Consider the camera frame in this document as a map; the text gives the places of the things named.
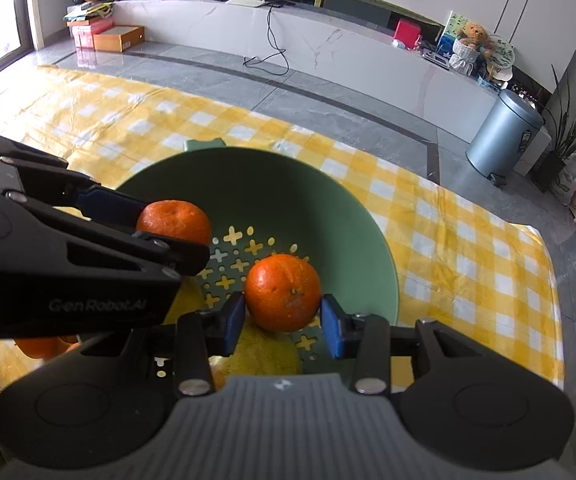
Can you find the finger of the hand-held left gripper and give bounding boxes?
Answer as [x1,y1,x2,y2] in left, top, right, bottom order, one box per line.
[0,187,211,281]
[0,125,145,233]

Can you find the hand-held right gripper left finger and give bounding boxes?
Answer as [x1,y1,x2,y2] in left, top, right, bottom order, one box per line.
[80,291,247,397]

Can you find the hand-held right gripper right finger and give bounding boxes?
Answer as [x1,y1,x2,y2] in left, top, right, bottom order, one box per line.
[320,294,499,395]

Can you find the orange mandarin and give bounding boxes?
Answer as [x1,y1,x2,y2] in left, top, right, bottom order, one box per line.
[244,254,322,333]
[15,337,83,359]
[136,200,213,247]

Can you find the green colander bowl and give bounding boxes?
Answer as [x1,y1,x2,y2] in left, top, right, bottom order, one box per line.
[75,137,399,378]

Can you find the yellow checked tablecloth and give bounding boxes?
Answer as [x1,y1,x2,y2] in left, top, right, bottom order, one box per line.
[0,65,566,396]

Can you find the orange cardboard box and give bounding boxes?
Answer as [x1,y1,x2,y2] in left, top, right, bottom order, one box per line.
[92,25,145,52]

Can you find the pink cardboard box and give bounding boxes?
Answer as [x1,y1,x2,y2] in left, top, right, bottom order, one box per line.
[72,20,114,50]

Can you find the stack of papers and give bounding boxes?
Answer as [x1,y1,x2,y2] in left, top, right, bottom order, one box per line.
[64,1,114,23]

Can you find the silver pedal trash can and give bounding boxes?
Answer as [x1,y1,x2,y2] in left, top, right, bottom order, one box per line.
[465,89,545,188]

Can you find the white box appliance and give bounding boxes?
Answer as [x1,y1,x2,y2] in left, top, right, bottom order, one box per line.
[515,125,551,176]

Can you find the potted snake plant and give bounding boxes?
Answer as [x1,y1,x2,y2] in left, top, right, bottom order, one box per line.
[530,65,576,193]

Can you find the white plastic bag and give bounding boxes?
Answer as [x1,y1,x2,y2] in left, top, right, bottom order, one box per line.
[550,162,576,206]

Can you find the white marble tv console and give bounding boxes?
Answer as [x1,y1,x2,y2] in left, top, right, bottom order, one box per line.
[112,0,501,146]

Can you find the white knitted pot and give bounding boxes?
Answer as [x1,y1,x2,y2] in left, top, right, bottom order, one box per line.
[449,39,481,77]

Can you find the red box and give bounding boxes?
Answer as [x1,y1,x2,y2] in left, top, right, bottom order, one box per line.
[393,18,421,42]

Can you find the round painted fan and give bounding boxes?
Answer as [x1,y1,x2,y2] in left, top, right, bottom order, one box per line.
[483,35,516,71]

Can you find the green painted picture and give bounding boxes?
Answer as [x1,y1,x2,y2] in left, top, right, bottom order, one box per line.
[438,10,469,53]

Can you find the brown teddy bear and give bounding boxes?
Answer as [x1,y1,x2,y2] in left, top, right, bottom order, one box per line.
[455,22,489,53]

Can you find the black cable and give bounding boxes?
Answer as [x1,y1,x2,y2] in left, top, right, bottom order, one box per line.
[244,0,289,75]

